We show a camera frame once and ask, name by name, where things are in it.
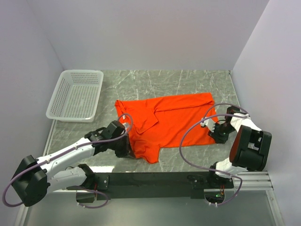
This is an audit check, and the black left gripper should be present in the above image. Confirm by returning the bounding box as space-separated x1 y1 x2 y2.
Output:
109 133 135 158

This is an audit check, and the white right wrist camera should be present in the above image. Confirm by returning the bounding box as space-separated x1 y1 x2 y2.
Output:
200 117 216 132

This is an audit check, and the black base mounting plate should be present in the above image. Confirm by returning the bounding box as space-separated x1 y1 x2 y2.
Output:
76 171 234 203

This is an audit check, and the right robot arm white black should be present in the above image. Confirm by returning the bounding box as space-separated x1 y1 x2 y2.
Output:
200 105 272 188

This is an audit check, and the aluminium frame rail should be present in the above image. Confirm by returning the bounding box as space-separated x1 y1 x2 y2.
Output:
232 171 274 191

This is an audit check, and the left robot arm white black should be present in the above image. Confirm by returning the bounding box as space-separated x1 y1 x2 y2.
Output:
11 121 132 207

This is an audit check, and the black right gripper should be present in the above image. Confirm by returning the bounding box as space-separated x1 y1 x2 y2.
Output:
207 122 236 144

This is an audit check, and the white perforated plastic basket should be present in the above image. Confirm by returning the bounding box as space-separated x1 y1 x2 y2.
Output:
46 70 104 122

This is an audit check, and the orange t-shirt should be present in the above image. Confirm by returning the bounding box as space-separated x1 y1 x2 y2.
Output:
115 93 215 164

